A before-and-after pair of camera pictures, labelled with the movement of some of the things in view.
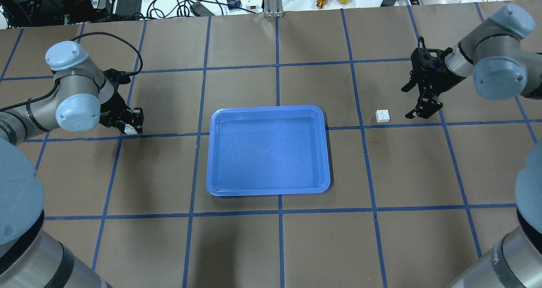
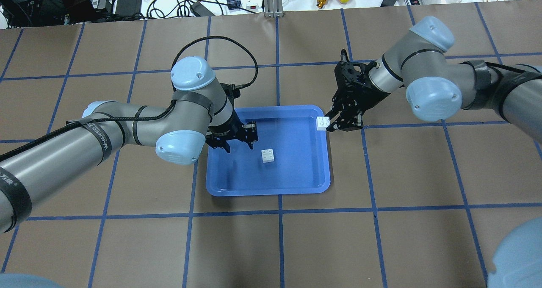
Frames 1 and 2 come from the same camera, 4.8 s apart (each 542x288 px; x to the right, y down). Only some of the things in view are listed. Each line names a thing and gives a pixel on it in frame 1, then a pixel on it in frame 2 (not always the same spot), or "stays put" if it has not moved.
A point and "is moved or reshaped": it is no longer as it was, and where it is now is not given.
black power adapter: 128,1 stays put
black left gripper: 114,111 to 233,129
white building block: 130,130 is moved or reshaped
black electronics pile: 24,5 stays put
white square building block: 382,115 to 322,123
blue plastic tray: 267,150 stays put
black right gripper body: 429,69 to 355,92
